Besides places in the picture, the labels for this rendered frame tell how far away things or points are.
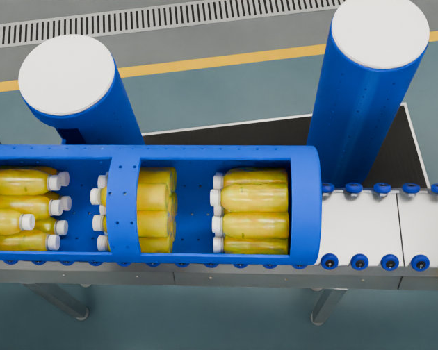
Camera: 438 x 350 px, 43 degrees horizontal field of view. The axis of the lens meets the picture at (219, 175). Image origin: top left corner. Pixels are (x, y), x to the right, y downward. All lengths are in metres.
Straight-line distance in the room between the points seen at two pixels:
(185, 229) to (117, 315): 1.03
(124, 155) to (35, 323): 1.37
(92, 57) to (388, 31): 0.86
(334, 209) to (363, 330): 0.97
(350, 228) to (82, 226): 0.71
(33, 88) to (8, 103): 1.34
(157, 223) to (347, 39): 0.78
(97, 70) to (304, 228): 0.78
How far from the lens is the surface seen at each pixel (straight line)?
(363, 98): 1.77
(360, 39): 1.69
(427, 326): 2.49
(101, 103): 1.62
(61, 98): 1.64
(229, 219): 1.30
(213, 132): 2.51
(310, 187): 1.22
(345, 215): 1.54
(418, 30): 1.75
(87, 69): 1.67
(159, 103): 2.80
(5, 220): 1.42
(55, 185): 1.43
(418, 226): 1.57
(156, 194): 1.29
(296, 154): 1.27
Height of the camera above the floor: 2.35
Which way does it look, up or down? 65 degrees down
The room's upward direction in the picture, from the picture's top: 7 degrees counter-clockwise
